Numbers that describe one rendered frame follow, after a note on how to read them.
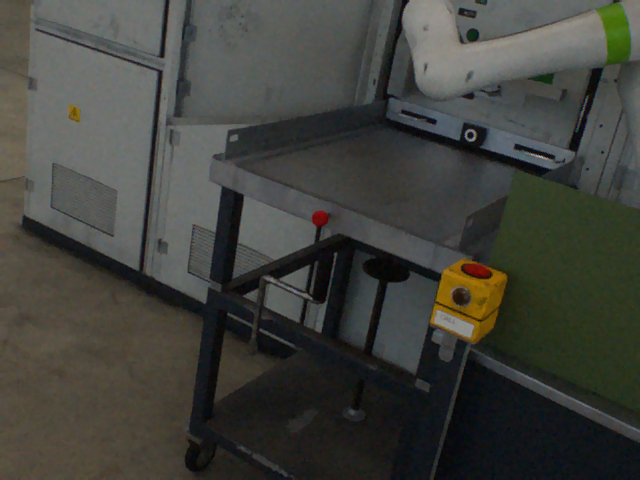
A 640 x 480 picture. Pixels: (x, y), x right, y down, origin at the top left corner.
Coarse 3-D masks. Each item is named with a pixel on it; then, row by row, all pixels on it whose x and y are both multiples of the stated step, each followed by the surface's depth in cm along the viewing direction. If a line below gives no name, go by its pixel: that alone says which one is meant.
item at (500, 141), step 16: (416, 112) 222; (432, 112) 220; (432, 128) 221; (448, 128) 218; (496, 128) 211; (496, 144) 212; (512, 144) 209; (528, 144) 207; (544, 144) 205; (528, 160) 208; (544, 160) 206
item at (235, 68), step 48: (192, 0) 183; (240, 0) 193; (288, 0) 201; (336, 0) 210; (192, 48) 190; (240, 48) 198; (288, 48) 207; (336, 48) 217; (192, 96) 195; (240, 96) 204; (288, 96) 213; (336, 96) 224
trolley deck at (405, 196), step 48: (336, 144) 200; (384, 144) 208; (432, 144) 216; (240, 192) 171; (288, 192) 164; (336, 192) 165; (384, 192) 171; (432, 192) 176; (480, 192) 183; (384, 240) 154; (432, 240) 149; (480, 240) 153
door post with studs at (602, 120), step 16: (608, 80) 191; (608, 96) 191; (592, 112) 194; (608, 112) 192; (592, 128) 195; (608, 128) 193; (592, 144) 196; (608, 144) 194; (576, 160) 199; (592, 160) 196; (576, 176) 200; (592, 176) 197; (592, 192) 198
